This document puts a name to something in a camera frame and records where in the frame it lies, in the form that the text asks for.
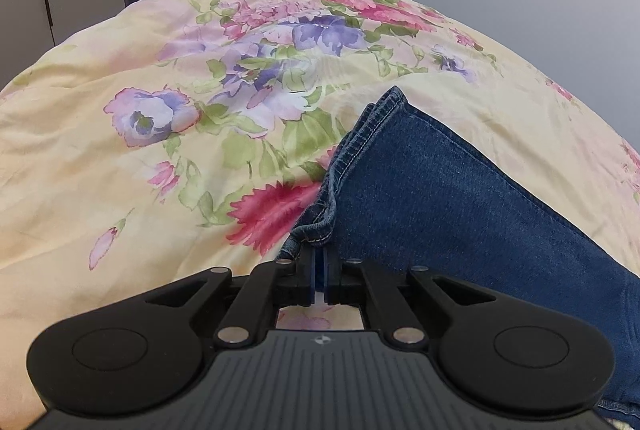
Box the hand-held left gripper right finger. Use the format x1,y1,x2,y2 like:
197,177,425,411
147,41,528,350
322,248,499,349

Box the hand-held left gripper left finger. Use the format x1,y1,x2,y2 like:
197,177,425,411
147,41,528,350
144,248,317,349

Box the blue denim pants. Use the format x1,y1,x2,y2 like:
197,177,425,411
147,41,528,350
277,86,640,423

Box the floral yellow blanket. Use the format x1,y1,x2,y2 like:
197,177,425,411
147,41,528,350
0,0,640,430

